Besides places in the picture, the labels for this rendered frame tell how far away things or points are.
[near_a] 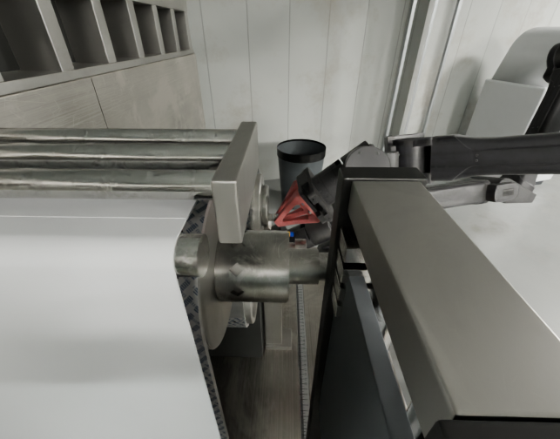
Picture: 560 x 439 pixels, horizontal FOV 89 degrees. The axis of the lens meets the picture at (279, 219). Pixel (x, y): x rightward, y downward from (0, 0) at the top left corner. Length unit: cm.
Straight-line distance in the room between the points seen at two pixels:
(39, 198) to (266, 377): 58
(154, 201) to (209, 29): 297
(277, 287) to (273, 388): 46
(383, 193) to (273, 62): 307
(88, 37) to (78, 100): 18
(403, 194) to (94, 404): 24
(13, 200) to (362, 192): 19
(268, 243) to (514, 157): 32
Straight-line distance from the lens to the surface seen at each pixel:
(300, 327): 75
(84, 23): 80
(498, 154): 45
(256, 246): 23
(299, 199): 46
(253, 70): 317
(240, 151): 16
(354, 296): 18
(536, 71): 393
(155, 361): 19
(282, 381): 69
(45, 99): 60
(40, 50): 67
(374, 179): 18
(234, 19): 313
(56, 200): 19
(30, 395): 27
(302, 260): 25
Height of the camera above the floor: 151
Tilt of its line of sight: 33 degrees down
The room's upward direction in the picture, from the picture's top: straight up
